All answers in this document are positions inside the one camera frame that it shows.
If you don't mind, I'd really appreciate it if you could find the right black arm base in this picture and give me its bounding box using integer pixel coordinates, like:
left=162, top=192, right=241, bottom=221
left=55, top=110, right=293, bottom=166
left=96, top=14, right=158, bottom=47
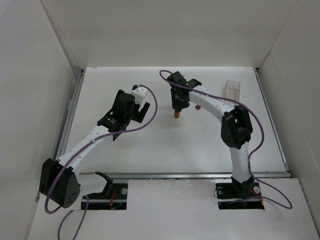
left=215, top=177, right=265, bottom=210

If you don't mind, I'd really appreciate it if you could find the clear plastic container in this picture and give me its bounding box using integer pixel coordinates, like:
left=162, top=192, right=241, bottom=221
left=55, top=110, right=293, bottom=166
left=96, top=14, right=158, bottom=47
left=223, top=80, right=241, bottom=102

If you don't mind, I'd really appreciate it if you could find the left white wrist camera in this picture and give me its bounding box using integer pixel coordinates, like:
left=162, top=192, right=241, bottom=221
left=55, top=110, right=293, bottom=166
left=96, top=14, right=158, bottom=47
left=130, top=84, right=148, bottom=105

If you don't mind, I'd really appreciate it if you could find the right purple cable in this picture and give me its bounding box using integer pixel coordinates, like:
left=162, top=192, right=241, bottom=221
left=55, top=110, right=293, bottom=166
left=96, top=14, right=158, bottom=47
left=159, top=69, right=293, bottom=209

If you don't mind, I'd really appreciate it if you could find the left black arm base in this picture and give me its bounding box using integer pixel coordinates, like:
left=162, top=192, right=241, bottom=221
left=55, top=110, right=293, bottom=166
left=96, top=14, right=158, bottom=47
left=80, top=171, right=128, bottom=211

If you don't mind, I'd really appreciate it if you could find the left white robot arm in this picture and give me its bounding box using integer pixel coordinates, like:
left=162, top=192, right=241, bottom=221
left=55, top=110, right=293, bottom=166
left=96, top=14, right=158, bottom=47
left=39, top=85, right=152, bottom=214

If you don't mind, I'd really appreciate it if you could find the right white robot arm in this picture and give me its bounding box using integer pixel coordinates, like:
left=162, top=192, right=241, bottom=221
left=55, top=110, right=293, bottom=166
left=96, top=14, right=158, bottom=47
left=165, top=71, right=254, bottom=195

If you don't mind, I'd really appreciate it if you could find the aluminium table rail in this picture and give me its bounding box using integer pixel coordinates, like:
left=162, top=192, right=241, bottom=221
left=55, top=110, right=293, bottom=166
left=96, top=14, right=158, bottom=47
left=51, top=171, right=292, bottom=180

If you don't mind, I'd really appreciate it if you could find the orange wooden cylinder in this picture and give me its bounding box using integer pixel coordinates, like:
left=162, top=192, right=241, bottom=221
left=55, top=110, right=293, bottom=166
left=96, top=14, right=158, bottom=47
left=174, top=110, right=181, bottom=119

